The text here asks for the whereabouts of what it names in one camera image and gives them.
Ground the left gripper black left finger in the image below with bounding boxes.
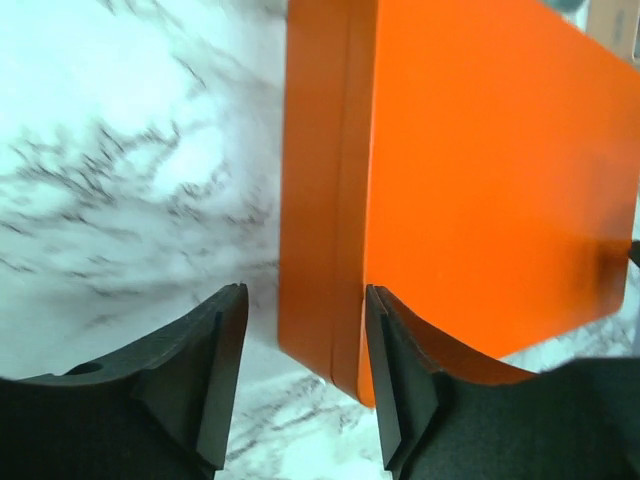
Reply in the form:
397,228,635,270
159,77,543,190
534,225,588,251
1,284,249,479

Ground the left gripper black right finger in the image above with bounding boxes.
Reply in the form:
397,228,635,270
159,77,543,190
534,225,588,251
365,286,639,479

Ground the orange cookie tin box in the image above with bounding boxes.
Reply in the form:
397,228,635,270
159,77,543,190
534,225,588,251
278,1,351,379

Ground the orange metal tin lid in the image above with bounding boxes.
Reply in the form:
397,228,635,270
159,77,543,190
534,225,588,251
332,0,640,409

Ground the peach plastic desk organizer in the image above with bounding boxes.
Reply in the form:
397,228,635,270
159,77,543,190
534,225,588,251
586,0,639,67

